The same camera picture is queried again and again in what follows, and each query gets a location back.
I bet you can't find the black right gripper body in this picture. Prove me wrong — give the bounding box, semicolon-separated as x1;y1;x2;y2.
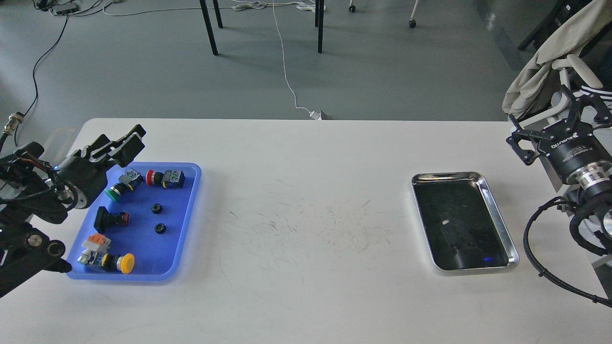
538;120;611;185

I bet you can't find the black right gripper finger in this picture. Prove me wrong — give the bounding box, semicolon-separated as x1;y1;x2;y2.
506;114;550;166
560;85;612;129

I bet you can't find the blue plastic tray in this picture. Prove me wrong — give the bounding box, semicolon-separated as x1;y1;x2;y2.
67;162;202;282

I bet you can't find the yellow push button switch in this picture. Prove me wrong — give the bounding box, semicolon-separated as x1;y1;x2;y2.
98;253;135;274

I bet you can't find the green push button switch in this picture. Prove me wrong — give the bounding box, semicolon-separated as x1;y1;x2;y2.
104;169;144;202

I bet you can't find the black table leg left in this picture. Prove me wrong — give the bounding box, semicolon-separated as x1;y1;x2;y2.
199;0;224;56

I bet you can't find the black power strip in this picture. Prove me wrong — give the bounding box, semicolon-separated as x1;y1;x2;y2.
33;0;79;15

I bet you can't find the black table leg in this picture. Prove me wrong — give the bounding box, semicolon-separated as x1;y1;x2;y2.
199;0;224;56
315;0;324;54

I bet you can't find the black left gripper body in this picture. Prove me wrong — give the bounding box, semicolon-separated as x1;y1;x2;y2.
56;154;115;209

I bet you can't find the small black gear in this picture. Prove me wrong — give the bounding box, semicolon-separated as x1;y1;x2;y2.
150;203;163;214
154;223;167;234

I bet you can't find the orange grey contact block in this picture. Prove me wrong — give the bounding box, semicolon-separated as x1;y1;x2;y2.
77;233;112;268

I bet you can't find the beige jacket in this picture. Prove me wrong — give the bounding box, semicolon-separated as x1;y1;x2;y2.
502;0;612;117

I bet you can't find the black table leg right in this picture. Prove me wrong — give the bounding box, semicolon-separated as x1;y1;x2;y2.
315;0;324;54

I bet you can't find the white floor cable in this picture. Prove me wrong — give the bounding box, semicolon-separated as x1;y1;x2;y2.
102;0;331;120

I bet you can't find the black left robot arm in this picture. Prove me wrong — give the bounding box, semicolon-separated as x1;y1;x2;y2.
0;124;146;296

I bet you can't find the silver metal tray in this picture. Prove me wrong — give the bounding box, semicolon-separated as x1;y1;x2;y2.
411;172;520;275

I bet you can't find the red push button switch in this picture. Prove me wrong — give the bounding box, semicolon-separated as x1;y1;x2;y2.
144;169;186;189

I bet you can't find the black floor cable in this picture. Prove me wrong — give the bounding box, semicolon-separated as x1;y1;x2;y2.
13;14;70;144

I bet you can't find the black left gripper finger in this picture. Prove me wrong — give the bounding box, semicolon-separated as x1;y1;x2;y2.
103;134;145;167
80;124;146;161

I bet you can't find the white chair frame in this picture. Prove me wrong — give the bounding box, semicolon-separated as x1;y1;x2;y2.
518;54;611;126

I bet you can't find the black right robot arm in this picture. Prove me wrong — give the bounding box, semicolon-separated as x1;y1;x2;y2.
506;85;611;307

